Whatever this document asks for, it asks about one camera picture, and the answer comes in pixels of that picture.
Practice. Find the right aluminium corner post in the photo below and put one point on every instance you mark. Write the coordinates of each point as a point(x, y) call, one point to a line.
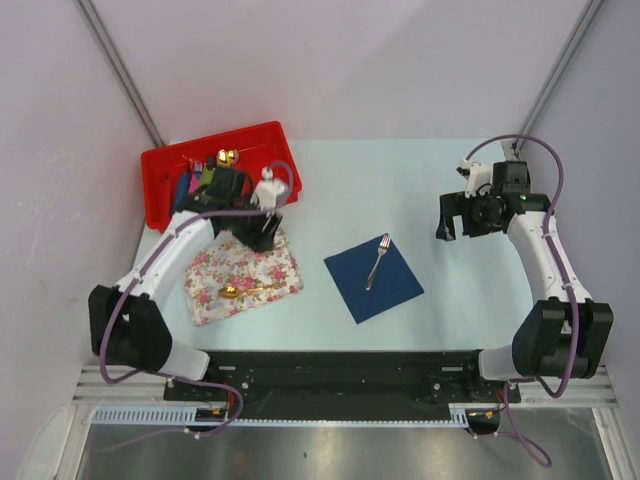
point(566, 57)

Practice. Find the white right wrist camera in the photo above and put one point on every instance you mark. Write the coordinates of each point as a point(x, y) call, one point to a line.
point(478, 177)

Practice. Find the blue rolled napkin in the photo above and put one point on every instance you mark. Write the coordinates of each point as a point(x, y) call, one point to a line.
point(182, 189)

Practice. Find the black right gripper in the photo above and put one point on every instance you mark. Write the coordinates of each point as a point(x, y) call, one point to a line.
point(453, 204)

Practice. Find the floral cloth mat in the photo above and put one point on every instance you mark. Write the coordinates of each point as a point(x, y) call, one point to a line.
point(232, 263)

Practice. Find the silver fork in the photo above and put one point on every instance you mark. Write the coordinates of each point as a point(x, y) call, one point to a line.
point(382, 249)

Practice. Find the pink rolled napkin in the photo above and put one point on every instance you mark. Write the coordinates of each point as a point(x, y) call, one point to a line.
point(194, 182)

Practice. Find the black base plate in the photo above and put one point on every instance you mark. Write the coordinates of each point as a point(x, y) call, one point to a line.
point(436, 377)

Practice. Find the white slotted cable duct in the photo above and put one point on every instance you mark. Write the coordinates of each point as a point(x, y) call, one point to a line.
point(192, 416)

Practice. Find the aluminium corner post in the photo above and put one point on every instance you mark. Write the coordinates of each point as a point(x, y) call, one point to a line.
point(566, 57)
point(110, 51)

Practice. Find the left aluminium corner post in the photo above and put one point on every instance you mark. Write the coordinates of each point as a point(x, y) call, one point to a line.
point(110, 51)

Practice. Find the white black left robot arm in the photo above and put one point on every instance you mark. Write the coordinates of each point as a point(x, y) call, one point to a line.
point(126, 321)

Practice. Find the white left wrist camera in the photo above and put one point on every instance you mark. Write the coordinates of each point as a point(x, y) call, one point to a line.
point(269, 192)

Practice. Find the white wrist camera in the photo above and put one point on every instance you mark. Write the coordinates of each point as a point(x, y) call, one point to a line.
point(269, 192)
point(478, 177)

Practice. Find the dark blue paper napkin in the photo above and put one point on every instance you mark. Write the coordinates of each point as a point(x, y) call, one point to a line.
point(394, 284)

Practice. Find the olive green rolled napkin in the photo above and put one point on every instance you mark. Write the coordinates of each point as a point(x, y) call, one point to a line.
point(227, 158)

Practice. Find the gold spoon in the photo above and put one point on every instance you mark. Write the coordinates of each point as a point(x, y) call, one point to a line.
point(233, 292)

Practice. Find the red plastic bin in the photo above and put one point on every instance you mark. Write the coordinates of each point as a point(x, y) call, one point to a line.
point(162, 168)

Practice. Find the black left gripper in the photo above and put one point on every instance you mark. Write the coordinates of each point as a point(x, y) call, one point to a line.
point(260, 240)

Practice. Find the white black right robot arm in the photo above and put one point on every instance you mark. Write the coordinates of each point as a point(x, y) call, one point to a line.
point(565, 332)

